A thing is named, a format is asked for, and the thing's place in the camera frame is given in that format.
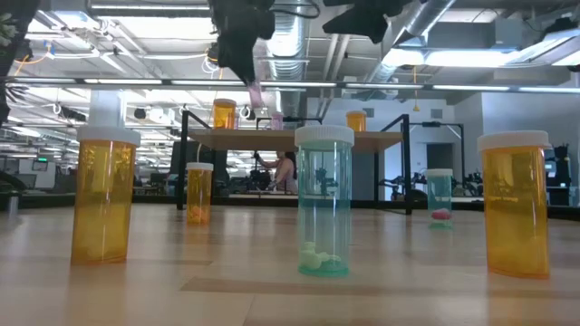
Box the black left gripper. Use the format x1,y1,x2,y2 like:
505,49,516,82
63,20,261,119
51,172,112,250
208,0,276,86

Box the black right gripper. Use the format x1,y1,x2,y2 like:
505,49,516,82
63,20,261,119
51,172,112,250
322,0,411,44

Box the large orange medicine bottle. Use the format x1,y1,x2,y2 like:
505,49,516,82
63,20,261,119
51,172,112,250
212,98,238,130
345,110,368,133

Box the orange medicine bottle white cap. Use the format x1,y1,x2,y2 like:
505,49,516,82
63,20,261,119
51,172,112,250
476,129,554,280
185,161,215,226
70,125,142,266

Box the teal medicine bottle white cap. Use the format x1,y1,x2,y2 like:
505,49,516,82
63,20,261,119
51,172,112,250
425,168,455,230
294,124,356,279

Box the seated person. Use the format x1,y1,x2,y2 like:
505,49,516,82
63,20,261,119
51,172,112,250
252,150,299,195

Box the wooden shelf black metal frame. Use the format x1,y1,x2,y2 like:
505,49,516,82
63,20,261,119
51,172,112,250
175,110,414,216

